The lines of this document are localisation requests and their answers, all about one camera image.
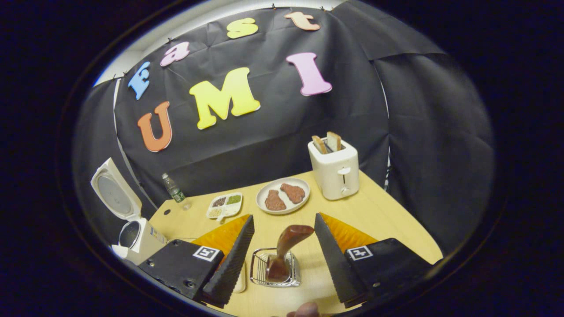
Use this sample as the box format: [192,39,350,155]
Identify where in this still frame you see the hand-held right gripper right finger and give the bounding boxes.
[314,213,434,309]

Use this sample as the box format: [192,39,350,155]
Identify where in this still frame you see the metal wire chopstick holder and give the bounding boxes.
[250,247,301,288]

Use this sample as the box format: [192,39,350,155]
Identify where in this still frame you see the cream toaster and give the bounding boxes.
[308,137,360,201]

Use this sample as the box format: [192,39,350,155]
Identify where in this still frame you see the black backdrop cloth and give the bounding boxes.
[73,0,496,256]

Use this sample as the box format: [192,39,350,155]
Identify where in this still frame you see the brown wooden spoon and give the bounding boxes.
[266,225,315,282]

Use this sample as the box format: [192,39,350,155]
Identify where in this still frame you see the brown meat piece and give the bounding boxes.
[280,183,306,204]
[265,190,287,211]

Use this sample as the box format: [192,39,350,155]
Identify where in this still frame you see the white round plate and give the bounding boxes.
[256,177,311,215]

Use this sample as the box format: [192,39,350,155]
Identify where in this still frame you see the white divided seasoning tray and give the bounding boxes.
[206,192,244,224]

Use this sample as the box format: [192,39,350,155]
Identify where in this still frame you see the clear water bottle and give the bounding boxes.
[161,173,192,211]

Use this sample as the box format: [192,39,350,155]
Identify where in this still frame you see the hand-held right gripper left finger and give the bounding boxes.
[137,214,255,309]

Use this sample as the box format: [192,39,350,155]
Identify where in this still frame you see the white rice cooker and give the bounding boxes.
[90,158,168,265]

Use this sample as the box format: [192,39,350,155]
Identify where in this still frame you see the cream square rice dish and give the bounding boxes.
[233,262,246,294]

